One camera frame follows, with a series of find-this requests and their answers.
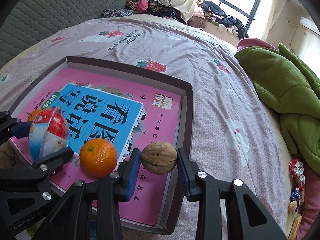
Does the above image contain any orange tangerine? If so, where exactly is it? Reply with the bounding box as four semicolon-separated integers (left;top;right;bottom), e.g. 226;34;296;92
27;109;42;121
79;138;118;178

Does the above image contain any brown walnut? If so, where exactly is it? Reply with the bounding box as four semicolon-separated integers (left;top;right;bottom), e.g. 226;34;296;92
140;141;177;175

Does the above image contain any pink strawberry bed sheet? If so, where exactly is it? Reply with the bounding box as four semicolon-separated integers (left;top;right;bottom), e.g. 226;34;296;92
1;15;289;229

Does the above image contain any blue snack packet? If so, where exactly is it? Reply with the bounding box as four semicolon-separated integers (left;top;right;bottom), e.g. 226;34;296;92
290;187;302;204

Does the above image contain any dark cardboard box tray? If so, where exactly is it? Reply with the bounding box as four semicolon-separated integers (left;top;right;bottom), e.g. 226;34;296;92
10;57;194;235

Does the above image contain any red silver snack wrapper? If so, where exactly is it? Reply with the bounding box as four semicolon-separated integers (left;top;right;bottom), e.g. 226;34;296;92
289;158;306;190

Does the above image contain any yellow snack packet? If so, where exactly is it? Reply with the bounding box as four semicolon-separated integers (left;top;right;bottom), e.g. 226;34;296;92
287;215;302;240

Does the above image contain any grey quilted headboard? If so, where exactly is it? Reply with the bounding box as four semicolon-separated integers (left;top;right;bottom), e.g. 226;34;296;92
1;0;127;66

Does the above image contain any green fleece blanket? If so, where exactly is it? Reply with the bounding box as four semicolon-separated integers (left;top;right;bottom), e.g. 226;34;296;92
235;43;319;173

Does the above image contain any pink pillow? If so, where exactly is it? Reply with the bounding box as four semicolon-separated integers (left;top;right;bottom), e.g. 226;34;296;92
236;37;276;51

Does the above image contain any clothes pile on windowsill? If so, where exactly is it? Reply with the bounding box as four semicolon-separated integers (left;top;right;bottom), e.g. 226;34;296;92
194;0;249;39

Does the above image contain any clothes pile by headboard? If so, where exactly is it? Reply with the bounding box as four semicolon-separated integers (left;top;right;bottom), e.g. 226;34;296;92
100;0;187;25

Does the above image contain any white air conditioner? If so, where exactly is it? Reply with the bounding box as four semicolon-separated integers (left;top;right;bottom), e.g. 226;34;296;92
300;16;320;35

